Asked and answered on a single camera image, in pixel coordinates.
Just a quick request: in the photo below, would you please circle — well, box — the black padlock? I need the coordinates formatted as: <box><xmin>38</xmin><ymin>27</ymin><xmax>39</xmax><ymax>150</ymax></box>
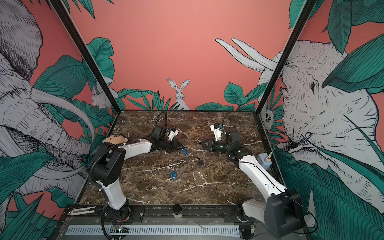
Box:
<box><xmin>198</xmin><ymin>160</ymin><xmax>205</xmax><ymax>167</ymax></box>

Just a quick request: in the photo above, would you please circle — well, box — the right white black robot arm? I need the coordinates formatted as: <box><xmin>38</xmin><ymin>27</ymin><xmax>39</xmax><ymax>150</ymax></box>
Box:
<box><xmin>200</xmin><ymin>124</ymin><xmax>304</xmax><ymax>238</ymax></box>

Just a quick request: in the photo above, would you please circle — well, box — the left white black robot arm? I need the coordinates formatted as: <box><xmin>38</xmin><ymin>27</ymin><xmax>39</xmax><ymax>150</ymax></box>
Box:
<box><xmin>88</xmin><ymin>127</ymin><xmax>189</xmax><ymax>223</ymax></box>

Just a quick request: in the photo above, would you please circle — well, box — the plush doll striped shirt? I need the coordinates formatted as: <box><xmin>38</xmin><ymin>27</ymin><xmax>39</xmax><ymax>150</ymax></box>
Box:
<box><xmin>103</xmin><ymin>135</ymin><xmax>128</xmax><ymax>145</ymax></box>

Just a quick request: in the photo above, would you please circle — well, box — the white vented strip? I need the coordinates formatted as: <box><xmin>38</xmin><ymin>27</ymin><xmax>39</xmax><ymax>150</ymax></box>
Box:
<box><xmin>65</xmin><ymin>225</ymin><xmax>240</xmax><ymax>237</ymax></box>

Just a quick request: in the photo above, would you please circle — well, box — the white clip tool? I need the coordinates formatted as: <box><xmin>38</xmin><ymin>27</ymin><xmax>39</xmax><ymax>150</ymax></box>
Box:
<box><xmin>69</xmin><ymin>207</ymin><xmax>96</xmax><ymax>216</ymax></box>

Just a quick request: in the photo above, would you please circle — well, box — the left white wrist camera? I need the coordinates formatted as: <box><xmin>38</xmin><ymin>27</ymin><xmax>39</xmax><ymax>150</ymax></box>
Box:
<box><xmin>168</xmin><ymin>129</ymin><xmax>179</xmax><ymax>141</ymax></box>

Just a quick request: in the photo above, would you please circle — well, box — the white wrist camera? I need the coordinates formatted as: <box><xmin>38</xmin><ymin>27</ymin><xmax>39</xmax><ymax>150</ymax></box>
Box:
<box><xmin>210</xmin><ymin>123</ymin><xmax>223</xmax><ymax>141</ymax></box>
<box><xmin>168</xmin><ymin>129</ymin><xmax>179</xmax><ymax>141</ymax></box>

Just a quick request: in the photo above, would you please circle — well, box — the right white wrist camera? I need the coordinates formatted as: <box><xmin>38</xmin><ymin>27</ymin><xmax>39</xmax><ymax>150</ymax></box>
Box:
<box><xmin>210</xmin><ymin>123</ymin><xmax>223</xmax><ymax>141</ymax></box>

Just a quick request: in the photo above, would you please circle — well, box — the black knob on rail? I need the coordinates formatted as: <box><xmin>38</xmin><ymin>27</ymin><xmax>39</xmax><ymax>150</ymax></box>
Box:
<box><xmin>172</xmin><ymin>204</ymin><xmax>183</xmax><ymax>218</ymax></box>

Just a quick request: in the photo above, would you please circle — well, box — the black mounting rail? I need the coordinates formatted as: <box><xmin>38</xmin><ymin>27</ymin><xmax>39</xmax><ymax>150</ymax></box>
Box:
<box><xmin>59</xmin><ymin>204</ymin><xmax>301</xmax><ymax>224</ymax></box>

